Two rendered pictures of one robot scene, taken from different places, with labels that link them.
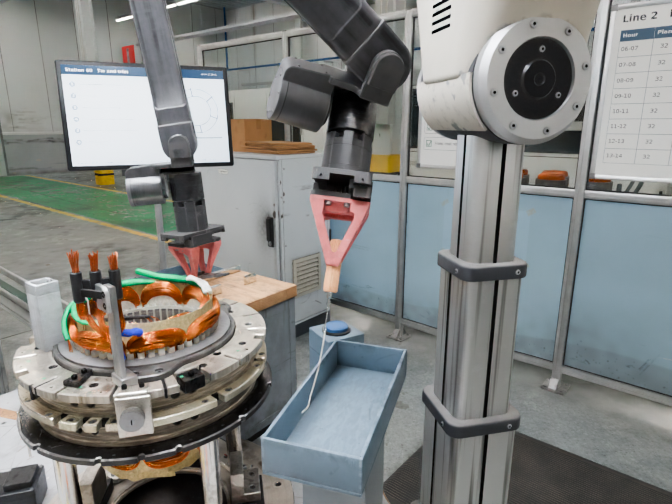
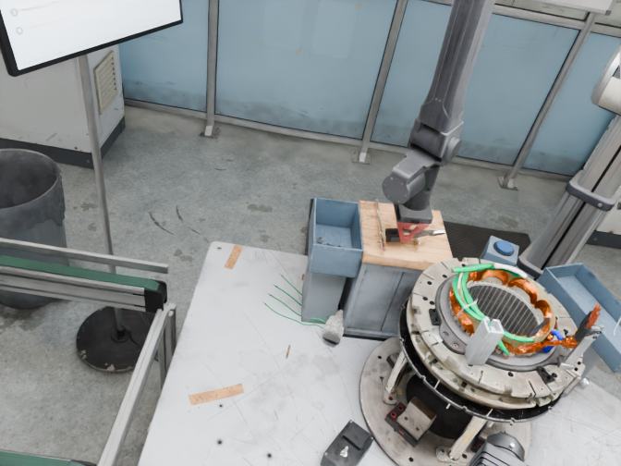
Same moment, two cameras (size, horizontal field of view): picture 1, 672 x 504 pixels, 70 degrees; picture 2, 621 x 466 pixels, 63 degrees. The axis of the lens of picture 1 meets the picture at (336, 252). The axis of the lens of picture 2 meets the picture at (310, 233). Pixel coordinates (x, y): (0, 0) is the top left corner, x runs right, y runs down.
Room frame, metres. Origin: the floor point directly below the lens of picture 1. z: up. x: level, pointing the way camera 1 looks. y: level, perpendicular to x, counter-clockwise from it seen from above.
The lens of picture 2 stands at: (0.39, 0.99, 1.78)
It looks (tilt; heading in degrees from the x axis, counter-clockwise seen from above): 41 degrees down; 316
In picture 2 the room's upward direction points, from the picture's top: 12 degrees clockwise
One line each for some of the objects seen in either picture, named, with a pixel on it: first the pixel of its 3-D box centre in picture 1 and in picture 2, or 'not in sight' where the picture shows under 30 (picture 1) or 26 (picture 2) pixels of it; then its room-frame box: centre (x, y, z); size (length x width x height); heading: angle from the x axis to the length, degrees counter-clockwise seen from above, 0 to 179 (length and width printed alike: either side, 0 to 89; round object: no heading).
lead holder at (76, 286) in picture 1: (97, 285); (586, 326); (0.50, 0.26, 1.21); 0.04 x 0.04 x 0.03; 56
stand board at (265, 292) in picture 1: (227, 293); (403, 235); (0.91, 0.22, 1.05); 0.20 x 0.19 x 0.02; 53
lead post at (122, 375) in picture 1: (119, 335); (579, 345); (0.49, 0.24, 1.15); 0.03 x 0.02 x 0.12; 48
